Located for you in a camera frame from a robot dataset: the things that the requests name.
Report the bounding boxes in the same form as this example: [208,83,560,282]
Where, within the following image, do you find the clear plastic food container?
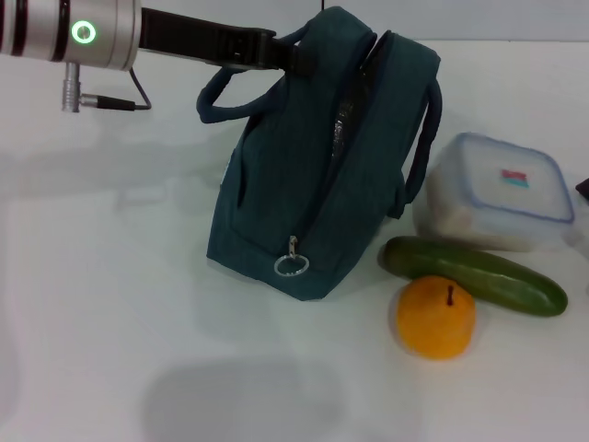
[412,132,577,254]

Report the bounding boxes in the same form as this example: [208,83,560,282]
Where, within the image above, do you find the black cable silver connector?
[62,62,153,114]

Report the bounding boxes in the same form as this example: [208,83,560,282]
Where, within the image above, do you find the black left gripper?
[137,6,317,77]

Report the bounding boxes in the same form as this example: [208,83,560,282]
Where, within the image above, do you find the green cucumber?
[383,236,569,319]

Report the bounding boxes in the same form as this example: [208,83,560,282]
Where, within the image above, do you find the orange pear with stem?
[396,274,477,361]

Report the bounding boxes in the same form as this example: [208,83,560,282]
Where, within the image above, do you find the dark teal lunch bag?
[197,5,444,303]

